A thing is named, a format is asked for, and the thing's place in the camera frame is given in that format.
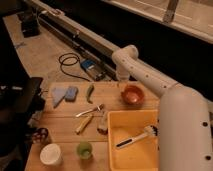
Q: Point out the black box on floor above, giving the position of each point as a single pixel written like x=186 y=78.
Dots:
x=29 y=24

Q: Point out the blue sponge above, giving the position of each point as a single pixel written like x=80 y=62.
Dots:
x=71 y=93

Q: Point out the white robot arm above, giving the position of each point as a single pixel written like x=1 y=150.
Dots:
x=184 y=137

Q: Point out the long metal rail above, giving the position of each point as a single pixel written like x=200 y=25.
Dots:
x=165 y=60

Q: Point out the blue electronic box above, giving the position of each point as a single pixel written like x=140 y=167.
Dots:
x=92 y=69

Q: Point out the dark patterned can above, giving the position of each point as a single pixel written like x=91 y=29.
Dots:
x=41 y=135

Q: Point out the light blue cloth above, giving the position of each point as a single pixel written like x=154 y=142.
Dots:
x=58 y=94

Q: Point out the cream suction gripper tip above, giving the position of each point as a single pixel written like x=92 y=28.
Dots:
x=122 y=81

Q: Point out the green cup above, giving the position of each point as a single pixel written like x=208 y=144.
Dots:
x=84 y=150

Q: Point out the yellow handled knife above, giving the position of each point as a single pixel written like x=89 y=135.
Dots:
x=83 y=124

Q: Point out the red bowl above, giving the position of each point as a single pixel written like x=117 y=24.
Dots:
x=132 y=95

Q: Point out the white cup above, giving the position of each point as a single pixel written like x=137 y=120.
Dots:
x=51 y=155

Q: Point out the yellow plastic bin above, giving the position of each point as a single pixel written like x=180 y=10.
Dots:
x=142 y=155

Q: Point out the green pepper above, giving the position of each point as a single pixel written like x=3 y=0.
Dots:
x=89 y=92

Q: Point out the white dish brush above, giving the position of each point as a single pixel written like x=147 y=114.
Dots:
x=148 y=131

